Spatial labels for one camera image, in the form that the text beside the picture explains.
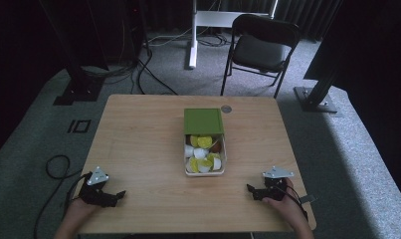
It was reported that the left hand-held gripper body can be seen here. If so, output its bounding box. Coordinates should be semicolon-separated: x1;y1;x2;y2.
78;165;120;209

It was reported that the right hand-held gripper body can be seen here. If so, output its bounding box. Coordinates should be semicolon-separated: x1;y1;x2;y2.
260;165;295;202

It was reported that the person's left hand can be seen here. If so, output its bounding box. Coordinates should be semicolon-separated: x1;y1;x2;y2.
66;195;101;223

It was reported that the person's right hand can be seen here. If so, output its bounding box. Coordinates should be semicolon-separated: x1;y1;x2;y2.
263;177;309;231

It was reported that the white drawer tray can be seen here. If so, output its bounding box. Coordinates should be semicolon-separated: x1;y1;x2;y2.
183;132;228;177

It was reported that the pile of yellow white capsules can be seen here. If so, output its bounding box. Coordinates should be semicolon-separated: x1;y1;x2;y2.
184;134;224;174

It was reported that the green box sleeve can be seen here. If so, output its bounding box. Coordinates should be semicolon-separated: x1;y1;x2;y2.
183;108;225;136

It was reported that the black metal stand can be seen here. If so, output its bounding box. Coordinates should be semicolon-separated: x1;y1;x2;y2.
293;0;347;115
38;0;110;107

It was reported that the black folding chair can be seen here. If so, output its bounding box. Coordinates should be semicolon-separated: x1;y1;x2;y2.
220;13;301;100

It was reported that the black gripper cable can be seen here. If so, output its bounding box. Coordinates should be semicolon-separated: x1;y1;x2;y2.
33;154;94;239
277;184;309;223

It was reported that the black floor cable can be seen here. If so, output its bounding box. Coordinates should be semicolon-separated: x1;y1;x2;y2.
130;46;180;97

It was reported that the bundle of black floor cables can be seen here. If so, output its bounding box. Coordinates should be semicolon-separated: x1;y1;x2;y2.
197;32;232;48

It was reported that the white floor cable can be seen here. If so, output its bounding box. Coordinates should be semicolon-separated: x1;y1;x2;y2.
147;27;193;48

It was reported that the white desk frame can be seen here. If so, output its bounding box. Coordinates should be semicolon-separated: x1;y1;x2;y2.
188;0;280;70

